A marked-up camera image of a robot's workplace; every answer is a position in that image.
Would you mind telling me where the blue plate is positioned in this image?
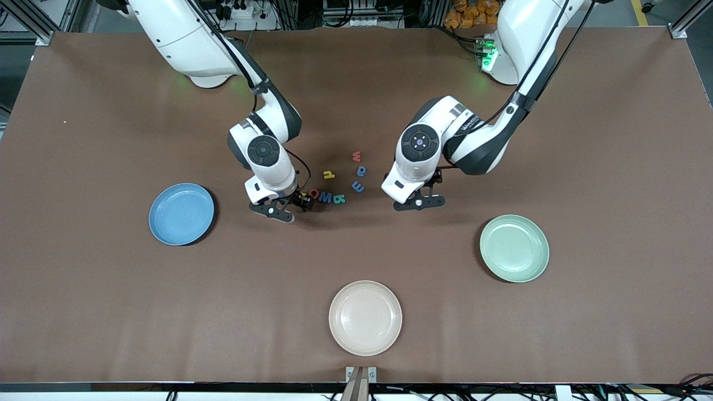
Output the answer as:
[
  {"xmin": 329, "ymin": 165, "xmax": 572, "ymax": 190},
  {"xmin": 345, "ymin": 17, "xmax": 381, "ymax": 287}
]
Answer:
[{"xmin": 148, "ymin": 183, "xmax": 215, "ymax": 246}]

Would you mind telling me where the beige plate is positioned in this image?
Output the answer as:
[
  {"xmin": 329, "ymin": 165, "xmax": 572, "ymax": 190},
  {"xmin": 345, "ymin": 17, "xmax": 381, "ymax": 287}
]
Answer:
[{"xmin": 329, "ymin": 280, "xmax": 403, "ymax": 357}]

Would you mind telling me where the green plate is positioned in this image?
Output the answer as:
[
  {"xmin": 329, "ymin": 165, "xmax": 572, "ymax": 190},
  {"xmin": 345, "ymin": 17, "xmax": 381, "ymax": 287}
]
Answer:
[{"xmin": 480, "ymin": 214, "xmax": 550, "ymax": 283}]

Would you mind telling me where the white power strip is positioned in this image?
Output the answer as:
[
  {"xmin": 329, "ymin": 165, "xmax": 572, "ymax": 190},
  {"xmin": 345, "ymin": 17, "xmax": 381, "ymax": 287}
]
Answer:
[{"xmin": 214, "ymin": 0, "xmax": 254, "ymax": 20}]

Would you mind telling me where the orange packets pile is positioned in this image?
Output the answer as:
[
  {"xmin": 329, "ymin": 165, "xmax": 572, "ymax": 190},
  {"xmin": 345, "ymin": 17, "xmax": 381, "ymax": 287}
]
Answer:
[{"xmin": 444, "ymin": 0, "xmax": 502, "ymax": 30}]

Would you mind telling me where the wooden strut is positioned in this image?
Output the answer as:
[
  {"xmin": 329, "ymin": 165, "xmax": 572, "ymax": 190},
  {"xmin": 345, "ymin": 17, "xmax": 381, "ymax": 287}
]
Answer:
[{"xmin": 340, "ymin": 368, "xmax": 370, "ymax": 401}]

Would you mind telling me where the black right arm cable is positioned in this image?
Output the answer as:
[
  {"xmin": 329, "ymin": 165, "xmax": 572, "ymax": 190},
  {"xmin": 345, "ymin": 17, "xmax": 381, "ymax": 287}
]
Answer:
[{"xmin": 187, "ymin": 0, "xmax": 312, "ymax": 195}]

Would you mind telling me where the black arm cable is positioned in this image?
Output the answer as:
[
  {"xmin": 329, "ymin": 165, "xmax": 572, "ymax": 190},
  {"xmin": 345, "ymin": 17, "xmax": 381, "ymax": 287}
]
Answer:
[
  {"xmin": 437, "ymin": 0, "xmax": 597, "ymax": 170},
  {"xmin": 187, "ymin": 0, "xmax": 312, "ymax": 195}
]

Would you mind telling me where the metal table edge bracket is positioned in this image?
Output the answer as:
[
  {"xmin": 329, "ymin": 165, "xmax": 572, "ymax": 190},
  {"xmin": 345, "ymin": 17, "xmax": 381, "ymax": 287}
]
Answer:
[{"xmin": 346, "ymin": 366, "xmax": 378, "ymax": 384}]

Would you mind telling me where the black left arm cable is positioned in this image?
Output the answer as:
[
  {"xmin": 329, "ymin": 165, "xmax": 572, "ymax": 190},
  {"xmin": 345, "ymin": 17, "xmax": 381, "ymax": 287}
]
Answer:
[{"xmin": 437, "ymin": 0, "xmax": 597, "ymax": 170}]

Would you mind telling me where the aluminium frame post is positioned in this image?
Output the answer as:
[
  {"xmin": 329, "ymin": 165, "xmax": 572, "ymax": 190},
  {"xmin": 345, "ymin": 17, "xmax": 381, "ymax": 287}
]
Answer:
[
  {"xmin": 0, "ymin": 0, "xmax": 76, "ymax": 46},
  {"xmin": 670, "ymin": 0, "xmax": 713, "ymax": 40}
]

